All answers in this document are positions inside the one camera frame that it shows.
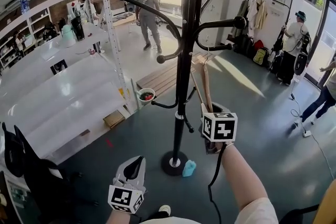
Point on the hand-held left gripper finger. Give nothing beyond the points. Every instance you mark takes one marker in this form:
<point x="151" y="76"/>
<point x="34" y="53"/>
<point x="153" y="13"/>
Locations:
<point x="141" y="175"/>
<point x="121" y="171"/>

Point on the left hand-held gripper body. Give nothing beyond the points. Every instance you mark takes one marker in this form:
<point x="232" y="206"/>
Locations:
<point x="123" y="196"/>

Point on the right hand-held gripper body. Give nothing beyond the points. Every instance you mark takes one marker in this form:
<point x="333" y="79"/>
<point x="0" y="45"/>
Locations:
<point x="220" y="127"/>

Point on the wooden hanger with metal hook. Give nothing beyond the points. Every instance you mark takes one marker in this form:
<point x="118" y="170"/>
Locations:
<point x="207" y="86"/>

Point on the black coat rack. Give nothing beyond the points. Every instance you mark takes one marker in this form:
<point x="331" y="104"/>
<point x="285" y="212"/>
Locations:
<point x="183" y="60"/>

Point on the person's right forearm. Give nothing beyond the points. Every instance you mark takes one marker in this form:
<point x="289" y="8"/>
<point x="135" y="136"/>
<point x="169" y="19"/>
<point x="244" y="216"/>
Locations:
<point x="241" y="178"/>

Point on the person's left forearm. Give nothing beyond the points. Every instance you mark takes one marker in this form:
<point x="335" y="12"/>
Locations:
<point x="119" y="217"/>

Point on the garment rack with clothes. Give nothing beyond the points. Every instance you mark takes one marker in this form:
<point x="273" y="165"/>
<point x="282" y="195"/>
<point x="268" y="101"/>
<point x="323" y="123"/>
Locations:
<point x="258" y="15"/>

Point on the person's white shoe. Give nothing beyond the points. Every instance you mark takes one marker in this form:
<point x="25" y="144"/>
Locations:
<point x="165" y="209"/>

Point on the light blue cloth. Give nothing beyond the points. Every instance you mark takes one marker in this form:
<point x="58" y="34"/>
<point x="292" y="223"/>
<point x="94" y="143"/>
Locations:
<point x="189" y="169"/>

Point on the wooden steps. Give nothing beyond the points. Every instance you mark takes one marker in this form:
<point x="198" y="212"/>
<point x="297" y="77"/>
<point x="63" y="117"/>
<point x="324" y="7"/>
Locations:
<point x="162" y="78"/>

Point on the flat cardboard box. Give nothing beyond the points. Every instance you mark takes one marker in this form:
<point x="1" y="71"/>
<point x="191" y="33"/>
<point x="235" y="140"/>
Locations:
<point x="114" y="119"/>

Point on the white bowl with red contents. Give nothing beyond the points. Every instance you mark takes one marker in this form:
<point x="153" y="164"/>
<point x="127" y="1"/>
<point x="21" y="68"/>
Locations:
<point x="146" y="97"/>

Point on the yellow backpack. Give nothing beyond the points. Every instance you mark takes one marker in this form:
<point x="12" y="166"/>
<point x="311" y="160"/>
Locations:
<point x="260" y="56"/>

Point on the black office chair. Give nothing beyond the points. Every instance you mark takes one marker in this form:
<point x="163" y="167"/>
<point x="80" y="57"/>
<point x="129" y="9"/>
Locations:
<point x="39" y="178"/>

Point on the person's white shirt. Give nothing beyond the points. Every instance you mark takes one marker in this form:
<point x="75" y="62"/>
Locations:
<point x="260" y="213"/>

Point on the white metal shelving unit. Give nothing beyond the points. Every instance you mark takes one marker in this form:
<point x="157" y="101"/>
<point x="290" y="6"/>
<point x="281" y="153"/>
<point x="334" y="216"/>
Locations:
<point x="65" y="91"/>

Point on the grey locker cabinet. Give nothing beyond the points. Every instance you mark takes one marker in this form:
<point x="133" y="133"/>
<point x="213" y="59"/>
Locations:
<point x="220" y="8"/>

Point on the round wooden table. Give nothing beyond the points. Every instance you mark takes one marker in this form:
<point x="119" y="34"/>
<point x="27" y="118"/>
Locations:
<point x="328" y="204"/>

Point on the mint green thermos jug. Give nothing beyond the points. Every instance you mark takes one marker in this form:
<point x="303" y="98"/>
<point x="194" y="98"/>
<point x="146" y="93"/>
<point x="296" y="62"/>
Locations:
<point x="67" y="36"/>

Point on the black thermos jug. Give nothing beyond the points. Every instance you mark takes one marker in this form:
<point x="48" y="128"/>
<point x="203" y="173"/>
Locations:
<point x="77" y="29"/>

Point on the clear water bottle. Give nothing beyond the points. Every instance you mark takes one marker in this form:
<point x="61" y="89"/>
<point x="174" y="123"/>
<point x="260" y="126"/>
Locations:
<point x="24" y="1"/>

